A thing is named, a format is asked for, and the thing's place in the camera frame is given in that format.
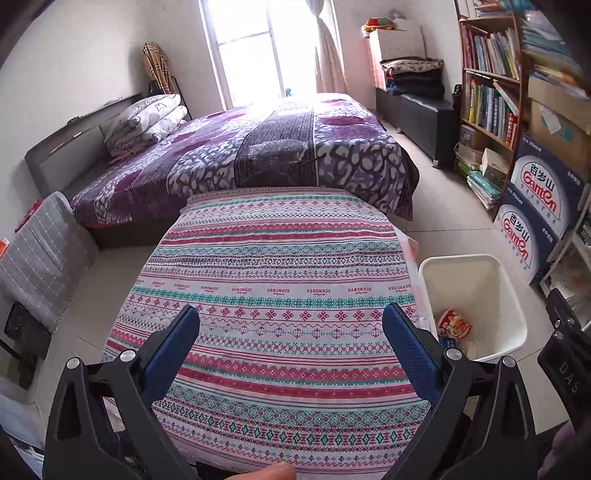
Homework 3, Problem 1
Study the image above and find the row of books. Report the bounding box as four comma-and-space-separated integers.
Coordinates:
465, 78, 520, 144
462, 23, 522, 79

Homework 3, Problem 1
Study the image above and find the folded white printed quilt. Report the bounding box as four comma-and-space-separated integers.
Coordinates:
104, 93, 189, 160

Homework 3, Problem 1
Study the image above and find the purple patterned bed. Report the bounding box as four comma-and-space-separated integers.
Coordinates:
70, 92, 420, 227

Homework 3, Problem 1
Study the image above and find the pale curtain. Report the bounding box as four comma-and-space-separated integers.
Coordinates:
305, 0, 347, 95

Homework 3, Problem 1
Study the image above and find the folded clothes stack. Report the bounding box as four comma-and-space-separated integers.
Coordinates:
379, 58, 445, 97

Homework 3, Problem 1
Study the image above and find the striped patterned tablecloth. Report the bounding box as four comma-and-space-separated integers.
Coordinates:
102, 187, 432, 476

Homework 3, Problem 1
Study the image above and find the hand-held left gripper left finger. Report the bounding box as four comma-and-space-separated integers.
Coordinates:
42, 304, 201, 480

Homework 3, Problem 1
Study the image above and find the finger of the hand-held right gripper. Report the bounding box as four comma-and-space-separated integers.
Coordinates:
538, 288, 591, 428

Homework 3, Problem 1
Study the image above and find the beige plaid cloth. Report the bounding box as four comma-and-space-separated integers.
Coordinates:
142, 42, 174, 95

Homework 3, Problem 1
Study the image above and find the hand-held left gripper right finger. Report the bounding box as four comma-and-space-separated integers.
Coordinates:
382, 302, 539, 480

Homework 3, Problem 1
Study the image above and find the white metal shelf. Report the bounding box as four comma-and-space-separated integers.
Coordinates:
540, 222, 591, 324

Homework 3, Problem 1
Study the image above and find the black bench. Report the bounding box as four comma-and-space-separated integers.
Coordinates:
375, 88, 460, 169

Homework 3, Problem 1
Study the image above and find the window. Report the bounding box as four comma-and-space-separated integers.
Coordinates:
198, 0, 324, 109

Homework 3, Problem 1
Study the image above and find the person's left hand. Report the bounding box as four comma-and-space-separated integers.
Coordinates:
240, 462, 296, 480

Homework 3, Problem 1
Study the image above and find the stack of books on floor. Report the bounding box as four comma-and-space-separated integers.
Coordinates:
455, 143, 509, 210

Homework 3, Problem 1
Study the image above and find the black metal rack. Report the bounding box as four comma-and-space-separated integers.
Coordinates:
148, 76, 192, 121

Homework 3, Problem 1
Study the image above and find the black electronic device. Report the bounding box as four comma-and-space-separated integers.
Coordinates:
4, 301, 52, 361

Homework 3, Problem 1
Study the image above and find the brown cardboard box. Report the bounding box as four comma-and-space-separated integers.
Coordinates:
526, 76, 591, 162

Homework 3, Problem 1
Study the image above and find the grey checked cloth cover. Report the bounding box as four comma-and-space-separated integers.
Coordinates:
0, 191, 100, 330

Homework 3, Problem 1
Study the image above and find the pile of papers and folders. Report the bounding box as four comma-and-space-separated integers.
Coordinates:
519, 9, 591, 100

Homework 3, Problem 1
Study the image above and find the white cabinet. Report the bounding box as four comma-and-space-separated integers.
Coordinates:
367, 23, 428, 90

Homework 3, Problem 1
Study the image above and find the red cloth item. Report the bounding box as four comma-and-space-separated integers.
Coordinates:
15, 198, 44, 234

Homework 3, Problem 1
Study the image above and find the wooden bookshelf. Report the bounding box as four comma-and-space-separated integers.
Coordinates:
454, 0, 532, 208

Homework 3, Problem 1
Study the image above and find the red instant noodle cup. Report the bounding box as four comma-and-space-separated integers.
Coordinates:
436, 308, 472, 339

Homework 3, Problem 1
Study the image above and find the blue white printed carton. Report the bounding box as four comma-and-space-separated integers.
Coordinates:
508, 134, 587, 241
493, 182, 566, 284

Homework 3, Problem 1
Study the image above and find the white plastic bin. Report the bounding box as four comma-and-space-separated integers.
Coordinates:
418, 255, 528, 363

